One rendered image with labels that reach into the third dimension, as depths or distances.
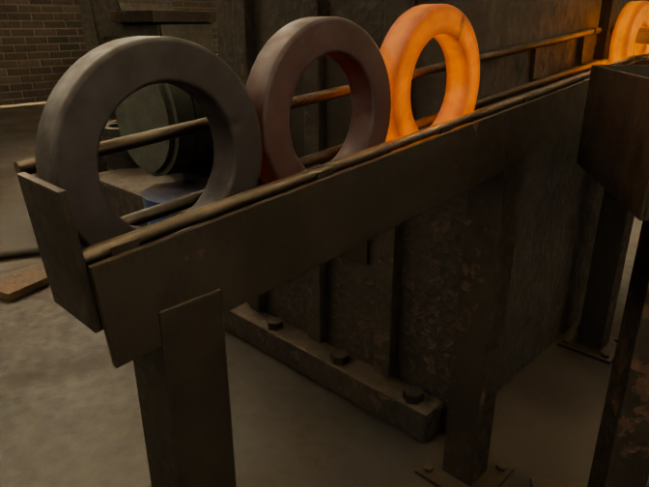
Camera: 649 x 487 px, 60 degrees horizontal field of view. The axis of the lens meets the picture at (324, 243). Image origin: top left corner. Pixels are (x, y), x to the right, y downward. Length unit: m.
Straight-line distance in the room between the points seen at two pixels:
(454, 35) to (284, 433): 0.83
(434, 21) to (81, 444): 1.01
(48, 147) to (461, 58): 0.51
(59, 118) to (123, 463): 0.88
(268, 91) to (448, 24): 0.28
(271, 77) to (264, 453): 0.82
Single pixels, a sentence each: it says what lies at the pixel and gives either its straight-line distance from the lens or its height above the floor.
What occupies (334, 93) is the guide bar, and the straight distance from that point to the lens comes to 0.67.
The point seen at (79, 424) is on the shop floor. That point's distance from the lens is 1.34.
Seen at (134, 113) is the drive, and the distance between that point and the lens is 1.99.
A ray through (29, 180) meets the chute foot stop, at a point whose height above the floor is 0.67.
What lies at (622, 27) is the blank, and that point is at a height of 0.77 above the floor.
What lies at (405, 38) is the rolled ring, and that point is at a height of 0.76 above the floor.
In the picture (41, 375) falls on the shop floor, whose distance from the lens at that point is 1.54.
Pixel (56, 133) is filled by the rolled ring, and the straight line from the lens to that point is 0.42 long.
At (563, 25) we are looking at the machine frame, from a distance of 1.21.
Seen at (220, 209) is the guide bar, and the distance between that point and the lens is 0.47.
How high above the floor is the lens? 0.77
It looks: 21 degrees down
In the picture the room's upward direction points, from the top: straight up
